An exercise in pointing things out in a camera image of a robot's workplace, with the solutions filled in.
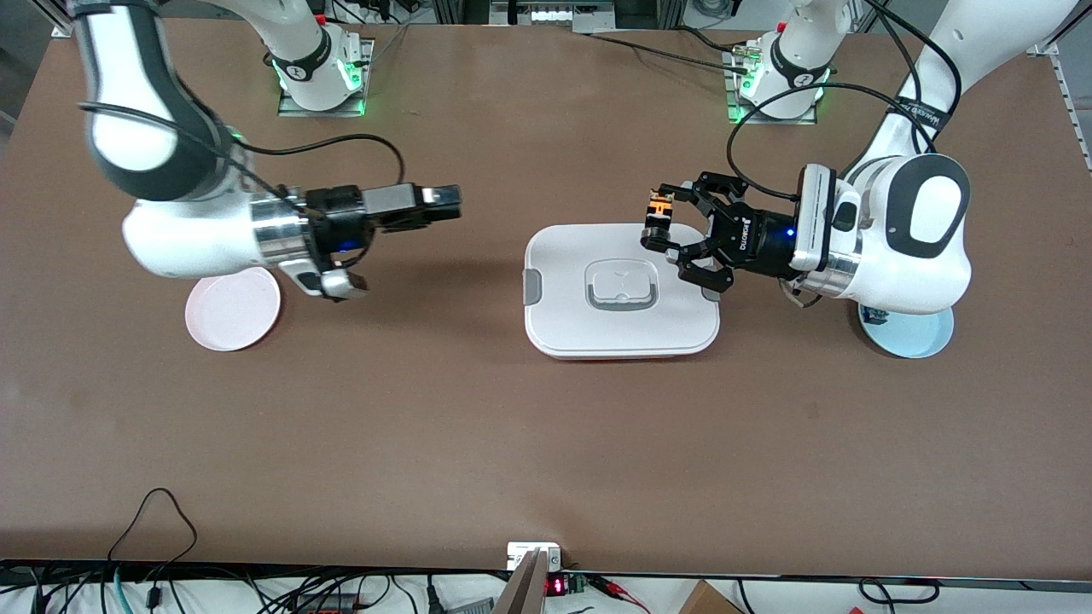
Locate white power strip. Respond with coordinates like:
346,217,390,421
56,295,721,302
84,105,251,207
490,0,617,34

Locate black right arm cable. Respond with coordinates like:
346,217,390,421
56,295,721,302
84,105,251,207
78,101,405,199

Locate black coiled cable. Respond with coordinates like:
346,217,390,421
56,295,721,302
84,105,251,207
857,577,941,605

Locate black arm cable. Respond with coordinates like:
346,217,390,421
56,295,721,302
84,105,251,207
726,0,964,206
78,101,405,199

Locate brown cardboard piece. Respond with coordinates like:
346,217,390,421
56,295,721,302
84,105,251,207
678,580,745,614

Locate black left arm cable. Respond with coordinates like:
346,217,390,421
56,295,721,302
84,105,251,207
726,0,964,206

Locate light blue round plate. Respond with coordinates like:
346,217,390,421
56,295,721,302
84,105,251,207
857,303,955,359

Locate black looped cable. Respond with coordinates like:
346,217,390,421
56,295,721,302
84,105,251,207
107,487,199,565

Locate black cable across table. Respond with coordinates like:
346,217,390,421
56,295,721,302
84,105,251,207
587,32,753,78

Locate white lidded lunch box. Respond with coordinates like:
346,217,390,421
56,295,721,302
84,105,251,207
523,223,722,361

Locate aluminium frame rail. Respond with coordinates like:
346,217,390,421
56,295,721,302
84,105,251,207
1026,38,1092,176

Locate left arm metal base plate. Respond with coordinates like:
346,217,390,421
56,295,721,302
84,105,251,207
723,47,820,126

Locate grey slanted bar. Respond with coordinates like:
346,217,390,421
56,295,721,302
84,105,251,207
493,548,551,614

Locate pink round plate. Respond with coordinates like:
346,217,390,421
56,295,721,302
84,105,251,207
185,267,282,352

